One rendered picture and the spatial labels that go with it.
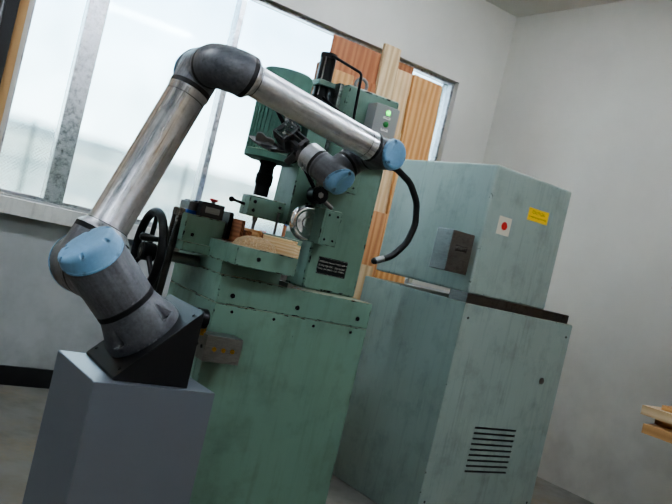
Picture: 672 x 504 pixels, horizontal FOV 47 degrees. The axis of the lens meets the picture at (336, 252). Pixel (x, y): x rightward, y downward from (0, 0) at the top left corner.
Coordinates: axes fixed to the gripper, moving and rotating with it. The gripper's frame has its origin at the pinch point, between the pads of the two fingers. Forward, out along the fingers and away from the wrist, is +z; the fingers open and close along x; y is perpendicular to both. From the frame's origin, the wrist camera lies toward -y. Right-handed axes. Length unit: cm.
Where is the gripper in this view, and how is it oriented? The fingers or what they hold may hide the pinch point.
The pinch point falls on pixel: (265, 124)
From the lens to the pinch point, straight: 256.6
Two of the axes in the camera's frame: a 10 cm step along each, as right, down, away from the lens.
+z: -6.9, -6.0, 4.1
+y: -0.4, -5.3, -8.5
